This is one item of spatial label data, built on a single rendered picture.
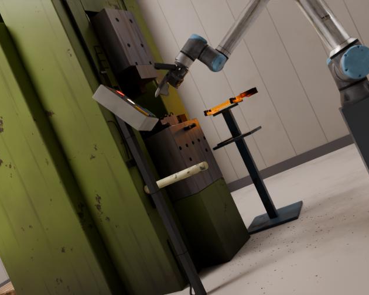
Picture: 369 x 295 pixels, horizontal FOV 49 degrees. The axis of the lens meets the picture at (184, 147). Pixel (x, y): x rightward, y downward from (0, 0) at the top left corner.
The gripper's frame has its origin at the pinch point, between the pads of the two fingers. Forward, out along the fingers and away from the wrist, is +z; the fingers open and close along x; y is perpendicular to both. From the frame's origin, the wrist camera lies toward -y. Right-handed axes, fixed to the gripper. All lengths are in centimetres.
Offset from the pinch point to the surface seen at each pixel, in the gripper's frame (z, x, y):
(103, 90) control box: 12.9, -16.9, -18.8
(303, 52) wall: -136, 293, 59
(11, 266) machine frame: 165, 68, -29
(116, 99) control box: 12.8, -16.9, -10.7
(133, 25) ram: -27, 62, -52
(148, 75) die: -6, 54, -22
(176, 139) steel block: 16.8, 40.9, 18.4
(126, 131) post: 25.1, -1.2, -1.3
